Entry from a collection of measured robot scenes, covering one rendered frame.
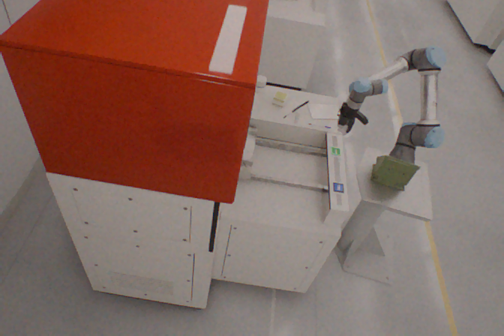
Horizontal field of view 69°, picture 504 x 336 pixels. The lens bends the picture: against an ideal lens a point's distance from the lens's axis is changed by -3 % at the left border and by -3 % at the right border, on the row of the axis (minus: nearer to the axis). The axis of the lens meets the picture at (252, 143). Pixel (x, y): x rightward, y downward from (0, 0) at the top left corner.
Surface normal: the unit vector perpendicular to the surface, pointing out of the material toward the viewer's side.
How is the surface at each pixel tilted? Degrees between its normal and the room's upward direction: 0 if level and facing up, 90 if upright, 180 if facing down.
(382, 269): 0
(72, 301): 0
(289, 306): 0
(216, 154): 90
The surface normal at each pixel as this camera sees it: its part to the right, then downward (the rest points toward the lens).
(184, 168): -0.10, 0.71
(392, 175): -0.30, 0.65
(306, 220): 0.14, -0.68
